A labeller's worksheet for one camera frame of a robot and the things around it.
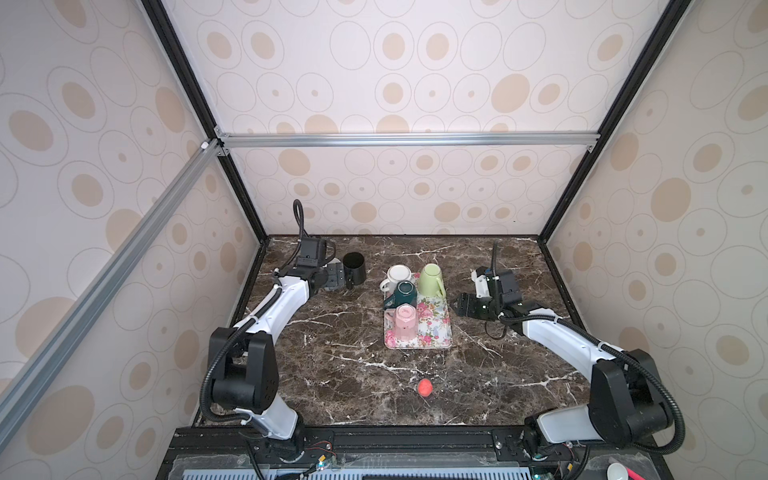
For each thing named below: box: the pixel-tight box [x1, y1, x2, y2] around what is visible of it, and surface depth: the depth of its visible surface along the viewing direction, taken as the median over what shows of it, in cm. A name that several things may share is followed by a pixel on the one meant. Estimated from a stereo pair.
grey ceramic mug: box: [324, 258, 345, 291], surface depth 83 cm
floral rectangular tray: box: [380, 263, 453, 349], surface depth 96 cm
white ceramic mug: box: [380, 264, 412, 299], surface depth 102 cm
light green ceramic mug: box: [418, 263, 447, 298], surface depth 99 cm
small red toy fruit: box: [418, 378, 433, 397], surface depth 82 cm
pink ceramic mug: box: [385, 303, 418, 342], surface depth 88 cm
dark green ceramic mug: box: [383, 280, 417, 311], surface depth 94 cm
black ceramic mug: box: [342, 252, 367, 289], surface depth 102 cm
